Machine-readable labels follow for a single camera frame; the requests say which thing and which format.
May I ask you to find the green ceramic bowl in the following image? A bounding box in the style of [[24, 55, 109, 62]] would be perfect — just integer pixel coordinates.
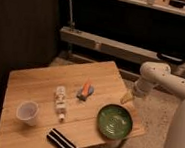
[[96, 104, 133, 140]]

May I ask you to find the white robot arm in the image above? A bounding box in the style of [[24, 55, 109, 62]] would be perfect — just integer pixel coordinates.
[[121, 62, 185, 148]]

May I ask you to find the wooden lower shelf beam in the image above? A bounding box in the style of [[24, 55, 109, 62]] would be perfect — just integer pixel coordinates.
[[60, 26, 185, 78]]

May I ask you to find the white plastic bottle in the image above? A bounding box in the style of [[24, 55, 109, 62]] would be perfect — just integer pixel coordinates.
[[55, 86, 66, 122]]

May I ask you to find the black white striped cloth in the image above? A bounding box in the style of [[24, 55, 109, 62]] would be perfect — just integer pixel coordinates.
[[47, 128, 77, 148]]

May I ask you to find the metal vertical pole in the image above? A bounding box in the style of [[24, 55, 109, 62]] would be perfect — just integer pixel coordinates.
[[69, 0, 75, 31]]

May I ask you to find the white plastic cup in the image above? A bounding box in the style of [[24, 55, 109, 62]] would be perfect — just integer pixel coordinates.
[[16, 101, 39, 126]]

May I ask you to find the dark wooden cabinet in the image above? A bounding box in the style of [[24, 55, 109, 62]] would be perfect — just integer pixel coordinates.
[[0, 0, 59, 112]]

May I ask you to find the black handle on shelf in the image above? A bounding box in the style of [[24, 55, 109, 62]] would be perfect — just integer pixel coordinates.
[[156, 53, 185, 65]]

